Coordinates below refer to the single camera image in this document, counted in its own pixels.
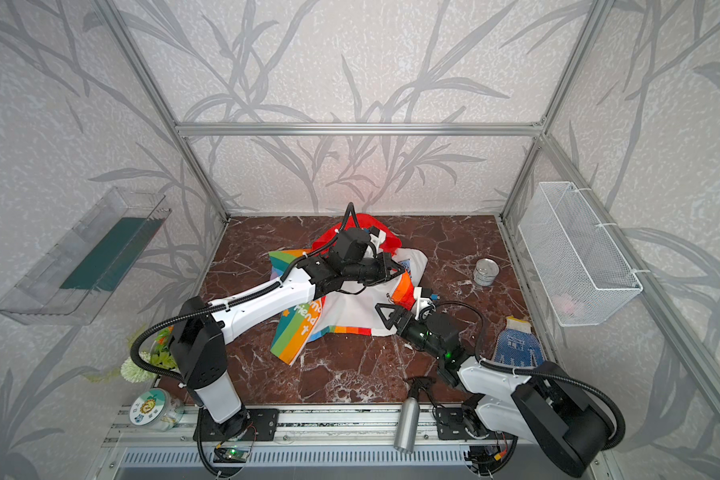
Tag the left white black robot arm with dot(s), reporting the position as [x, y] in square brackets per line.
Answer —
[199, 340]

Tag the silver metal tin can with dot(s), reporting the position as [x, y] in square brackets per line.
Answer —
[485, 272]

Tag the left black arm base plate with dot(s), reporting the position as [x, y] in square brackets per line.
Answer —
[255, 424]

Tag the artificial flower bouquet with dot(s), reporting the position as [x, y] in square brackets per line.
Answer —
[157, 354]

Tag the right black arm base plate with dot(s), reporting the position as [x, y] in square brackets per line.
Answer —
[451, 426]

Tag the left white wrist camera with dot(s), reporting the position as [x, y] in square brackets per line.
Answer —
[377, 238]

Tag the blue white work glove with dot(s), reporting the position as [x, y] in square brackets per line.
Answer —
[517, 346]

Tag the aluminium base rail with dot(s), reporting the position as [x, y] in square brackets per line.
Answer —
[296, 425]

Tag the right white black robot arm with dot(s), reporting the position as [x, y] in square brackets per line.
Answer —
[570, 420]

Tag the pink item in basket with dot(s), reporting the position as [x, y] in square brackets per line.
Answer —
[566, 306]

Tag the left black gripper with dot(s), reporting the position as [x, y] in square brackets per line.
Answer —
[386, 266]

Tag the clear acrylic wall shelf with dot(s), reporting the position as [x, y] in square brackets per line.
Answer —
[71, 283]

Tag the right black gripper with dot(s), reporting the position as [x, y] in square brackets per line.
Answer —
[404, 321]

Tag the colourful rainbow hooded kids jacket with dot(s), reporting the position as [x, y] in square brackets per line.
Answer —
[350, 311]

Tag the silver spray bottle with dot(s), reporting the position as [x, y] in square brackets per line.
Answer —
[405, 434]

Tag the white wire mesh basket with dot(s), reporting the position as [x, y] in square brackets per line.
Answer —
[574, 253]

